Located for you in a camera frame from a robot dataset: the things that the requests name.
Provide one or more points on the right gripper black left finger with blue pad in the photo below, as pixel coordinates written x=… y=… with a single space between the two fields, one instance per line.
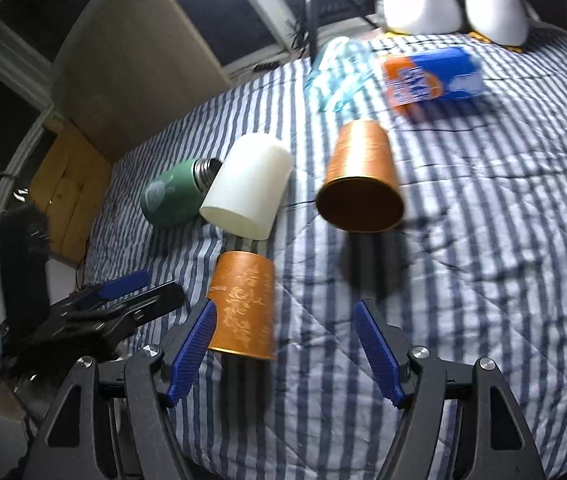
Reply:
x=78 y=438

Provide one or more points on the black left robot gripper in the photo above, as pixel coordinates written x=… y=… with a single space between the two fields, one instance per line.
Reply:
x=38 y=336

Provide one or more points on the beige board panel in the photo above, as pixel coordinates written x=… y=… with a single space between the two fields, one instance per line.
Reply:
x=129 y=68

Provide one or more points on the small white penguin plush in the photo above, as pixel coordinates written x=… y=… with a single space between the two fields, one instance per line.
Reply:
x=502 y=22

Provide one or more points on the green metal flask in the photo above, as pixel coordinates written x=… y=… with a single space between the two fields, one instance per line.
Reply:
x=176 y=195

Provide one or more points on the wooden headboard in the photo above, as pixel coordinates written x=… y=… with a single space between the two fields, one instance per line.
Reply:
x=69 y=187

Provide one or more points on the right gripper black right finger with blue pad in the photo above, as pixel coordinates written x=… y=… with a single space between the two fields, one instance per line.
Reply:
x=491 y=438

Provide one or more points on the orange patterned paper cup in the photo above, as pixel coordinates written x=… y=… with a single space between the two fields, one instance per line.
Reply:
x=243 y=291

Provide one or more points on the white plastic cup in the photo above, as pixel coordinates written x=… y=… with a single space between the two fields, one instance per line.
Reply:
x=245 y=195

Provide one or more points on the plain orange paper cup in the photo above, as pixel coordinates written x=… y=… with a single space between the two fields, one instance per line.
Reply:
x=361 y=189

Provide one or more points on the blue white striped bedspread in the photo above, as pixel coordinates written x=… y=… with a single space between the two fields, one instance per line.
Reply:
x=477 y=268

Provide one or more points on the orange blue drink can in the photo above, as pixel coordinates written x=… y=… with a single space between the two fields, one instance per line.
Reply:
x=445 y=74

